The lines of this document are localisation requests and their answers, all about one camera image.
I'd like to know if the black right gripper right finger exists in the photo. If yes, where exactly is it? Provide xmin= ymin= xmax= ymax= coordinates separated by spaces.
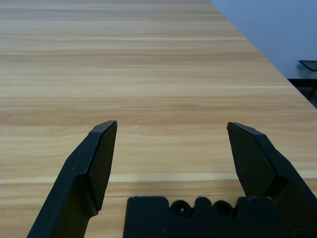
xmin=226 ymin=121 xmax=317 ymax=238

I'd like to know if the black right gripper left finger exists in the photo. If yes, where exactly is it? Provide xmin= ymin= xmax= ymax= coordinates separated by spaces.
xmin=26 ymin=120 xmax=118 ymax=238

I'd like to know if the black stand plate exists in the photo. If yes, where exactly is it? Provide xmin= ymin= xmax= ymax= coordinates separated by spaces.
xmin=299 ymin=60 xmax=317 ymax=72

